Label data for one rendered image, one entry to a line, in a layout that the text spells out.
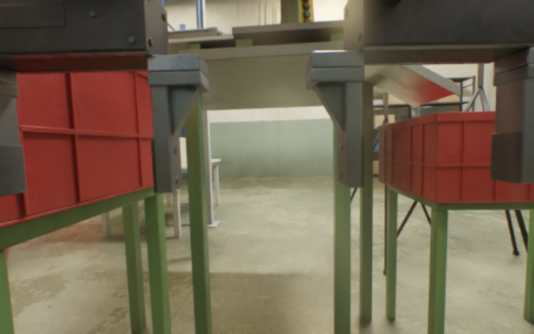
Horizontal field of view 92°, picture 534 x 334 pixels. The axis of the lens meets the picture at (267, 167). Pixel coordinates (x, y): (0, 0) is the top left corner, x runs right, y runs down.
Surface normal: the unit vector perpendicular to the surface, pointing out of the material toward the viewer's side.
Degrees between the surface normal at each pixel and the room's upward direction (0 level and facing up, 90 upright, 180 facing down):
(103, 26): 90
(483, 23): 90
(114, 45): 90
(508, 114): 90
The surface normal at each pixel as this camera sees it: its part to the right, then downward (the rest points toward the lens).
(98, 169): 0.99, -0.02
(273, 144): -0.09, 0.07
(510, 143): -1.00, 0.03
